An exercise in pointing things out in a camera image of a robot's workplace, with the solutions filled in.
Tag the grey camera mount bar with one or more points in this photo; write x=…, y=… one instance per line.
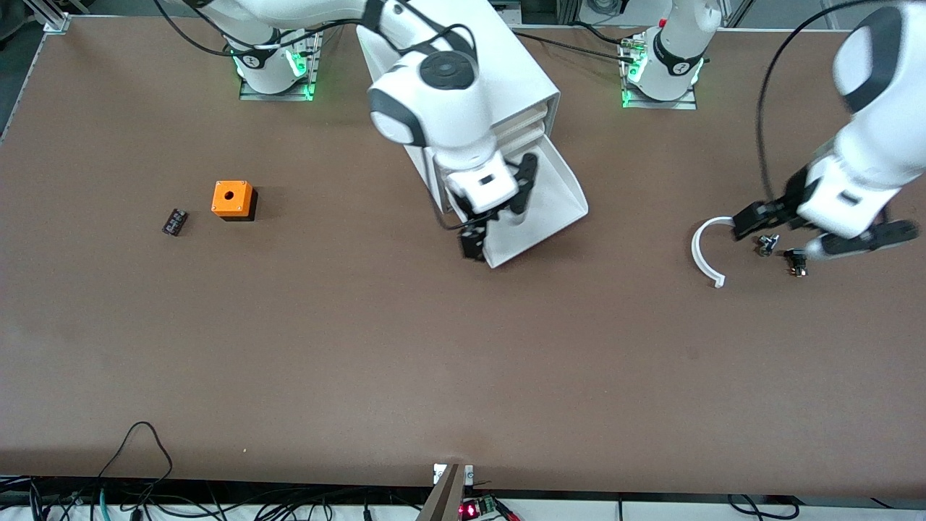
x=443, y=499

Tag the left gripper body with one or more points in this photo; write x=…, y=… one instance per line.
x=787, y=199

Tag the circuit board with red light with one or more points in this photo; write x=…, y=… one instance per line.
x=477, y=506

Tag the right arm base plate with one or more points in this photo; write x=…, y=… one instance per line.
x=309, y=79

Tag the small grey black component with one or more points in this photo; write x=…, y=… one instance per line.
x=767, y=246

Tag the white drawer cabinet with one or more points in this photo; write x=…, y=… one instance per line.
x=521, y=72

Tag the white curved plastic arc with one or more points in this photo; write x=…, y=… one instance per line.
x=698, y=260

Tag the small black contact block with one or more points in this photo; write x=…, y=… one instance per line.
x=174, y=222

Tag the white highest drawer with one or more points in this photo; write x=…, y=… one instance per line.
x=532, y=114

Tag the white lowest drawer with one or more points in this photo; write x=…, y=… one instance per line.
x=557, y=195

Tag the black push button part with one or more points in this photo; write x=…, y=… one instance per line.
x=797, y=262

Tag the white middle drawer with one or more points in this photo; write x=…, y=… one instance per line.
x=535, y=132

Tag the orange box with hole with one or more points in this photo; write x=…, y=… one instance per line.
x=231, y=199

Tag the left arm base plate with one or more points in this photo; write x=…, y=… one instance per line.
x=687, y=103

